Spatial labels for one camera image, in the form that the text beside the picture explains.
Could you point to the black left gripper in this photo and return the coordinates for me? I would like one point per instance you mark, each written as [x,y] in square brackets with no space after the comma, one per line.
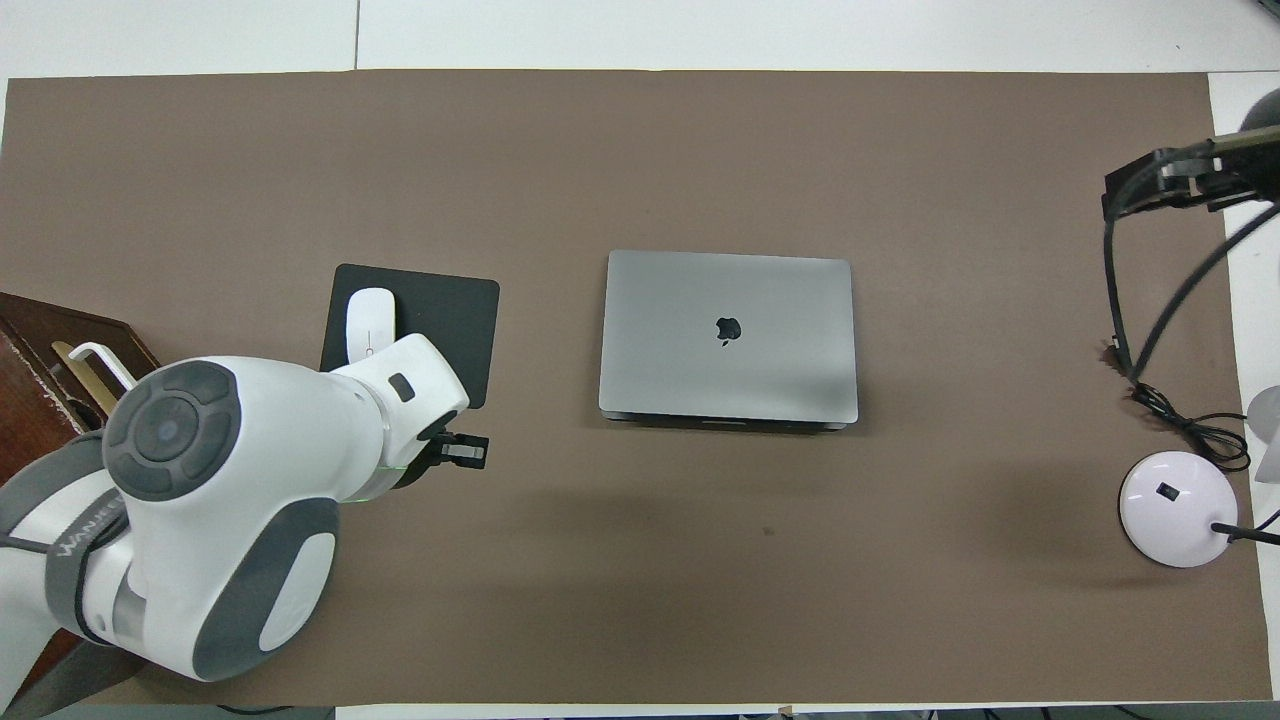
[420,462]

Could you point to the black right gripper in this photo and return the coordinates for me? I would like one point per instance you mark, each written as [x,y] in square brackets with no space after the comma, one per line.
[1245,185]

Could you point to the white desk lamp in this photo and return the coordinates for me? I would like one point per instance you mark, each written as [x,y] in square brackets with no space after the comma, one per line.
[1175,515]

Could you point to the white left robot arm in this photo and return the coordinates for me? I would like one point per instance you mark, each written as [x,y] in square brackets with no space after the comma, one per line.
[220,480]

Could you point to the brown table mat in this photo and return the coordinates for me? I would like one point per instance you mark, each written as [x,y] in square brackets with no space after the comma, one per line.
[650,580]

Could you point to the grey laptop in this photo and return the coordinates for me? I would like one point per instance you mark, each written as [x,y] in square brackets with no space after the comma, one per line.
[730,370]

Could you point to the black mouse pad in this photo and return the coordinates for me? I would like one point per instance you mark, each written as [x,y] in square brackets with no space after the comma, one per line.
[450,310]

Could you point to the dark brown wooden box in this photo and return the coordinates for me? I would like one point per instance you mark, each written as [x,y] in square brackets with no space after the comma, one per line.
[30,400]

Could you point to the white computer mouse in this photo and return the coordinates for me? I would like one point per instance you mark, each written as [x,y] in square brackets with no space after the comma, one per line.
[368,315]

